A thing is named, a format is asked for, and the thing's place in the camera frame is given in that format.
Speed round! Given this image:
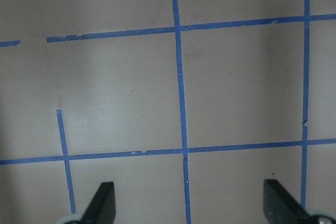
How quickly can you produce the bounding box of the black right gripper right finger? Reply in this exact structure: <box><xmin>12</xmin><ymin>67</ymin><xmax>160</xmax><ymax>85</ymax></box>
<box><xmin>263</xmin><ymin>179</ymin><xmax>310</xmax><ymax>224</ymax></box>

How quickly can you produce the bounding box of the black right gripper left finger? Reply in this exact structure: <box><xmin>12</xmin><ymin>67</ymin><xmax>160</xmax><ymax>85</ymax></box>
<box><xmin>81</xmin><ymin>182</ymin><xmax>116</xmax><ymax>224</ymax></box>

